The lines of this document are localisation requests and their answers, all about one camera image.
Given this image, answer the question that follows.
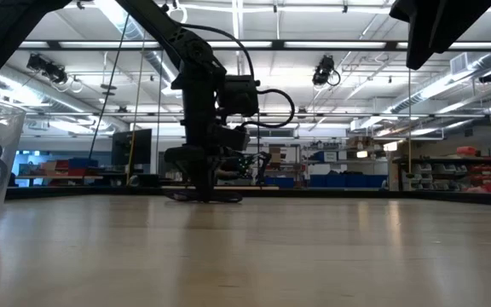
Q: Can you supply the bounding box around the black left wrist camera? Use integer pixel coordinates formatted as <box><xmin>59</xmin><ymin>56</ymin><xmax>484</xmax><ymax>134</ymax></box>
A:
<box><xmin>218</xmin><ymin>75</ymin><xmax>261</xmax><ymax>118</ymax></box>

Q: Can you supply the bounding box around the black hanging ceiling camera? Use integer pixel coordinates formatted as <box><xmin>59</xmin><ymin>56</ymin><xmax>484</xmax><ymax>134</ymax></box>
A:
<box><xmin>26</xmin><ymin>52</ymin><xmax>70</xmax><ymax>85</ymax></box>
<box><xmin>311</xmin><ymin>54</ymin><xmax>342</xmax><ymax>88</ymax></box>

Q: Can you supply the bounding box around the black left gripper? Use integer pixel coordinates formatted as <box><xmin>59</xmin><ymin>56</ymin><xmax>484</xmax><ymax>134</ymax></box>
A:
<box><xmin>163</xmin><ymin>83</ymin><xmax>251</xmax><ymax>201</ymax></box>

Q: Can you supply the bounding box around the row of blue bins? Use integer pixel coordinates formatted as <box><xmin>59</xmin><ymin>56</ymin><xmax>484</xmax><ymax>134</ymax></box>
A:
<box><xmin>308</xmin><ymin>172</ymin><xmax>389</xmax><ymax>189</ymax></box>

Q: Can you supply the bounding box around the black computer monitor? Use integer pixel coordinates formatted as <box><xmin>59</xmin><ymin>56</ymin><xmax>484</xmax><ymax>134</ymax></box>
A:
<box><xmin>111</xmin><ymin>128</ymin><xmax>153</xmax><ymax>176</ymax></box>

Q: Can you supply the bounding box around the shelf with parts bins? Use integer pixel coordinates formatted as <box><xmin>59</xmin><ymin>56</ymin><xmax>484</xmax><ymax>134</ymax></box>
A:
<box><xmin>392</xmin><ymin>144</ymin><xmax>491</xmax><ymax>194</ymax></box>

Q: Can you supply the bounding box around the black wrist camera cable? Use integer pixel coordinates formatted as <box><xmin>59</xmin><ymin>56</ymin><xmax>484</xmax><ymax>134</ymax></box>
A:
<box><xmin>240</xmin><ymin>88</ymin><xmax>297</xmax><ymax>130</ymax></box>

